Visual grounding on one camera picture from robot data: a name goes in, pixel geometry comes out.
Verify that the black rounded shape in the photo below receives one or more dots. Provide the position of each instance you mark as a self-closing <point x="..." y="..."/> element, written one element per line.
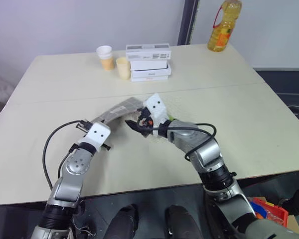
<point x="123" y="221"/>
<point x="183" y="221"/>

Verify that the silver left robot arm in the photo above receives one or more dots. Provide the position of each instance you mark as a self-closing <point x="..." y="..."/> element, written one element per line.
<point x="74" y="164"/>

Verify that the dark vertical frame post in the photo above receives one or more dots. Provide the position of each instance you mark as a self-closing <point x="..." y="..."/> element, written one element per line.
<point x="187" y="22"/>

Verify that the white paper cup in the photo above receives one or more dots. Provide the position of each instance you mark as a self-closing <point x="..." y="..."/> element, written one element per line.
<point x="104" y="51"/>

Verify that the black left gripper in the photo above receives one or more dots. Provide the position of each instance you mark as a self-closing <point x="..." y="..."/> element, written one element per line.
<point x="84" y="125"/>

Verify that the white box with grey labels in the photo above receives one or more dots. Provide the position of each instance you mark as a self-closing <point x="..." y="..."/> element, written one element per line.
<point x="147" y="53"/>

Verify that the green highlighter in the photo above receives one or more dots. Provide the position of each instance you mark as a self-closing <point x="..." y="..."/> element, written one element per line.
<point x="171" y="117"/>

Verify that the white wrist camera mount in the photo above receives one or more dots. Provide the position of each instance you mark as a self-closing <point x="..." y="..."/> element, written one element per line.
<point x="156" y="107"/>
<point x="97" y="133"/>

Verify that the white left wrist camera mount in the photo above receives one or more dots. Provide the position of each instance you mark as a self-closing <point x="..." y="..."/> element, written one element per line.
<point x="97" y="133"/>

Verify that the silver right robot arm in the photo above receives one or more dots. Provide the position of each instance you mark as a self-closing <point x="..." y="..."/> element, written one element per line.
<point x="206" y="152"/>

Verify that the yellow cooking oil bottle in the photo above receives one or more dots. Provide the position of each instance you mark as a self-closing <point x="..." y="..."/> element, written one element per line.
<point x="221" y="35"/>

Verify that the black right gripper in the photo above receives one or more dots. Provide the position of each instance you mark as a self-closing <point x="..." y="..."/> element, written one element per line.
<point x="144" y="112"/>

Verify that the tan paper cup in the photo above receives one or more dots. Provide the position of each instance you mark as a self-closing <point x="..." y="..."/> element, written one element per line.
<point x="107" y="64"/>

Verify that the white phone box black lid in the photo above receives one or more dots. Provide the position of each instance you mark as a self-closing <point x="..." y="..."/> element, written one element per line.
<point x="149" y="68"/>

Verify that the red marker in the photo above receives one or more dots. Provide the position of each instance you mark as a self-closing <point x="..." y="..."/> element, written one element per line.
<point x="149" y="122"/>

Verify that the blue plastic item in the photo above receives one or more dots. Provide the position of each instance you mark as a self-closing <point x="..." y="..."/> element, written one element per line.
<point x="259" y="209"/>

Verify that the grey grid pouch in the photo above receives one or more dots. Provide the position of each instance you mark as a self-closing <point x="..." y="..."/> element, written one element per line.
<point x="122" y="109"/>

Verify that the cream paper cup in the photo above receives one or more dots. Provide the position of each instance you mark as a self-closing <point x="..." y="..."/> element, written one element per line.
<point x="123" y="68"/>

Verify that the brown cardboard piece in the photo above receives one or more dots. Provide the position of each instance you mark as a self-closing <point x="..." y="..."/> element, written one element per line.
<point x="294" y="224"/>

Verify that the white box red print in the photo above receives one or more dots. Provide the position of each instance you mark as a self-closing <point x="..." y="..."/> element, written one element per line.
<point x="149" y="78"/>

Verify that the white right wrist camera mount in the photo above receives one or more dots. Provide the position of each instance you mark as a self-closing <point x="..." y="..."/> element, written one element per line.
<point x="156" y="107"/>

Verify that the red plastic crate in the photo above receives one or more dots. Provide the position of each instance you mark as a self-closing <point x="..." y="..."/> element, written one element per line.
<point x="276" y="211"/>

